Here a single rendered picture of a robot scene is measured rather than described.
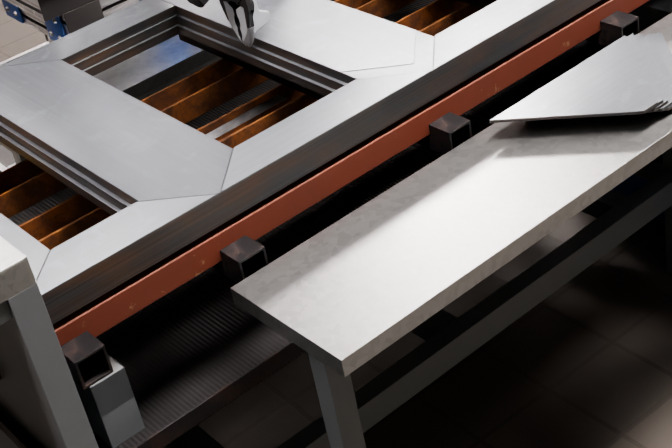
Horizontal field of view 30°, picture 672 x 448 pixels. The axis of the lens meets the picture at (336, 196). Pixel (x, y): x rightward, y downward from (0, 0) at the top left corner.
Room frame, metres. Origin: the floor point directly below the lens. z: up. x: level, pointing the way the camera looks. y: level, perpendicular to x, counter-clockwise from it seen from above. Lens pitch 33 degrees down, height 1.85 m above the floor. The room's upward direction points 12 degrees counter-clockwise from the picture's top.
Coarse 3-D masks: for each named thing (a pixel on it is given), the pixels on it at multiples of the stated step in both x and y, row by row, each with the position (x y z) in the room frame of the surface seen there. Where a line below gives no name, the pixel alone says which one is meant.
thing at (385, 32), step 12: (384, 24) 2.06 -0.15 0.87; (396, 24) 2.05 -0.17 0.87; (360, 36) 2.04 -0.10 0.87; (372, 36) 2.03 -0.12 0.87; (384, 36) 2.02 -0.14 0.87; (396, 36) 2.01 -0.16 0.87; (336, 48) 2.01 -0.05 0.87; (348, 48) 2.00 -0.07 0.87; (360, 48) 1.99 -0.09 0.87; (372, 48) 1.98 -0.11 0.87; (312, 60) 1.98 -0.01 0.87; (324, 60) 1.97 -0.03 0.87; (336, 60) 1.96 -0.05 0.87; (348, 60) 1.95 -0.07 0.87
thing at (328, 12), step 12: (312, 12) 2.18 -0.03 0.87; (324, 12) 2.17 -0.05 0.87; (336, 12) 2.16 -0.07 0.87; (348, 12) 2.15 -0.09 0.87; (288, 24) 2.15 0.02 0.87; (300, 24) 2.14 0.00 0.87; (312, 24) 2.13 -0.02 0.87; (324, 24) 2.12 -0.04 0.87; (264, 36) 2.12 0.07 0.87; (276, 36) 2.11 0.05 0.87; (288, 36) 2.10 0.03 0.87; (300, 36) 2.09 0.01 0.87
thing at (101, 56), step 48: (576, 0) 2.06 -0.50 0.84; (96, 48) 2.24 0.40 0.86; (144, 48) 2.28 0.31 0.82; (240, 48) 2.16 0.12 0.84; (432, 48) 1.93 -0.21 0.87; (480, 48) 1.92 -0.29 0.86; (432, 96) 1.85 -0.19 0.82; (336, 144) 1.73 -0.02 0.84; (96, 192) 1.74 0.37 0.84; (240, 192) 1.63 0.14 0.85; (144, 240) 1.53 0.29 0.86; (192, 240) 1.57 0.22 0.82; (96, 288) 1.48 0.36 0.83
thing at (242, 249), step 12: (240, 240) 1.61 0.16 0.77; (252, 240) 1.60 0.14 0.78; (228, 252) 1.58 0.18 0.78; (240, 252) 1.58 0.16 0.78; (252, 252) 1.57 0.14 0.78; (264, 252) 1.58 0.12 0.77; (216, 264) 1.61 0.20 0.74; (228, 264) 1.58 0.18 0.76; (240, 264) 1.55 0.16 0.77; (252, 264) 1.60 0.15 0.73; (264, 264) 1.58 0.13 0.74; (228, 276) 1.59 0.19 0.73; (240, 276) 1.55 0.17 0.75
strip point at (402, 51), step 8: (400, 40) 1.99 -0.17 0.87; (408, 40) 1.98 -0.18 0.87; (384, 48) 1.97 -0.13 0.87; (392, 48) 1.96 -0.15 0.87; (400, 48) 1.96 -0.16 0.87; (408, 48) 1.95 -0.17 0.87; (368, 56) 1.95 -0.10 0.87; (376, 56) 1.95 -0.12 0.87; (384, 56) 1.94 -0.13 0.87; (392, 56) 1.93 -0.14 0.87; (400, 56) 1.93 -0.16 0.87; (408, 56) 1.92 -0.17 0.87; (352, 64) 1.93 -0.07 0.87; (360, 64) 1.93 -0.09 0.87; (368, 64) 1.92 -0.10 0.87; (376, 64) 1.92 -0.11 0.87; (384, 64) 1.91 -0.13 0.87; (392, 64) 1.90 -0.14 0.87; (400, 64) 1.90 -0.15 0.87; (408, 64) 1.89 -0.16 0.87
